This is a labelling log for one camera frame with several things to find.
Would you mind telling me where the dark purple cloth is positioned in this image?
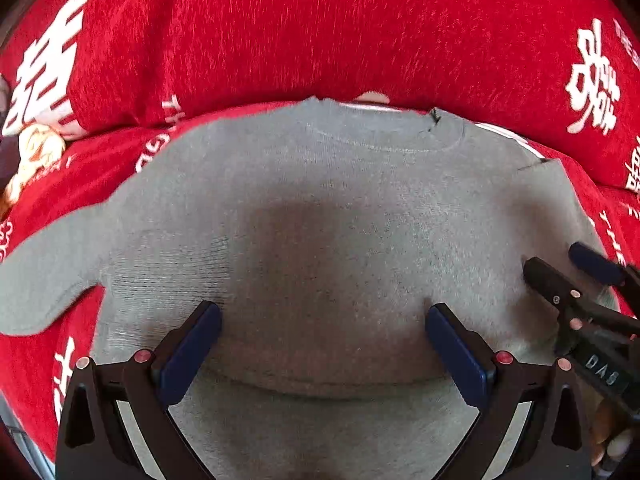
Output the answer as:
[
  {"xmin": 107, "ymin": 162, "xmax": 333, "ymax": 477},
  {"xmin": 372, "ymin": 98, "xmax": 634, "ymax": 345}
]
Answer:
[{"xmin": 0, "ymin": 136, "xmax": 21, "ymax": 192}]

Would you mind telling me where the orange patterned cloth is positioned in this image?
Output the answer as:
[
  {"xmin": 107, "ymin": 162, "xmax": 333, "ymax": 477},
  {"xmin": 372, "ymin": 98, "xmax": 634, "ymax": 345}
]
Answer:
[{"xmin": 1, "ymin": 124, "xmax": 66, "ymax": 217}]

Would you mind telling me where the red sofa seat cover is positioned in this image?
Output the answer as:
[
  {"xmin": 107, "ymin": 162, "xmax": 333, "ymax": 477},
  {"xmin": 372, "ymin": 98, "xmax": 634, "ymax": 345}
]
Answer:
[{"xmin": 0, "ymin": 98, "xmax": 640, "ymax": 463}]

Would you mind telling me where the red sofa back cushion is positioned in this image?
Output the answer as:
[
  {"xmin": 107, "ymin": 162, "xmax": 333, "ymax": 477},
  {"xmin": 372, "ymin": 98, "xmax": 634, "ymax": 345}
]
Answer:
[{"xmin": 1, "ymin": 0, "xmax": 639, "ymax": 191}]

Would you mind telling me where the grey knitted sweater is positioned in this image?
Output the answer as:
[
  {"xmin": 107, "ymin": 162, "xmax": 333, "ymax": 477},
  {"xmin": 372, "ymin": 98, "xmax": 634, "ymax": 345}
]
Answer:
[{"xmin": 0, "ymin": 95, "xmax": 623, "ymax": 480}]

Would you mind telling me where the person's right hand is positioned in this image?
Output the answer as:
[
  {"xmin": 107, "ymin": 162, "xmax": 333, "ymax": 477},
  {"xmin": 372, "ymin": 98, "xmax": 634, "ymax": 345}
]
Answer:
[{"xmin": 590, "ymin": 399, "xmax": 636, "ymax": 468}]

